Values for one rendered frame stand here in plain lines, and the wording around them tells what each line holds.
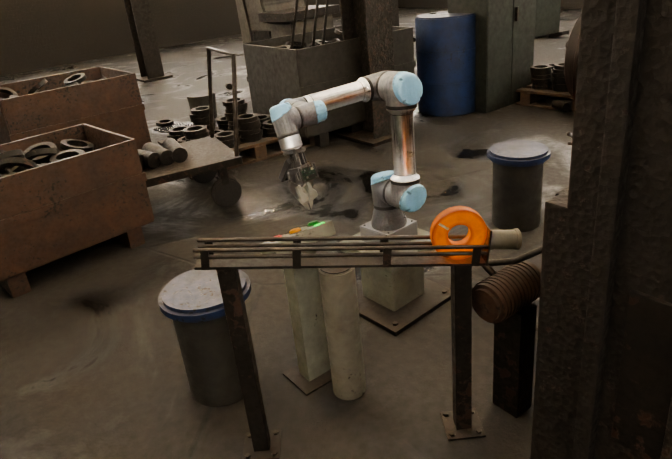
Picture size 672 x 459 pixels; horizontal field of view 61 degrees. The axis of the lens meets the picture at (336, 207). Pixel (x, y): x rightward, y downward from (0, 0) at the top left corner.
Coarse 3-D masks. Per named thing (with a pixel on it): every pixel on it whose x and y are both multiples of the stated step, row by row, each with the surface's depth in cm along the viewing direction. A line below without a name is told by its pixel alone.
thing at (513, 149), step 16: (496, 144) 306; (512, 144) 304; (528, 144) 301; (496, 160) 291; (512, 160) 286; (528, 160) 283; (544, 160) 286; (496, 176) 299; (512, 176) 291; (528, 176) 290; (496, 192) 303; (512, 192) 295; (528, 192) 294; (496, 208) 306; (512, 208) 298; (528, 208) 297; (496, 224) 310; (512, 224) 302; (528, 224) 301
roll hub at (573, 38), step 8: (576, 24) 150; (576, 32) 150; (568, 40) 151; (576, 40) 149; (568, 48) 151; (568, 56) 151; (568, 64) 152; (568, 72) 153; (568, 80) 154; (568, 88) 157
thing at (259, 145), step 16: (192, 112) 478; (208, 112) 479; (224, 112) 476; (240, 112) 470; (176, 128) 484; (192, 128) 442; (208, 128) 482; (224, 128) 493; (240, 128) 455; (256, 128) 454; (272, 128) 465; (160, 144) 482; (240, 144) 454; (256, 144) 451; (304, 144) 480; (256, 160) 455
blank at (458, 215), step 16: (448, 208) 155; (464, 208) 153; (432, 224) 156; (448, 224) 154; (464, 224) 154; (480, 224) 154; (432, 240) 156; (448, 240) 156; (464, 240) 158; (480, 240) 156; (448, 256) 158; (464, 256) 158
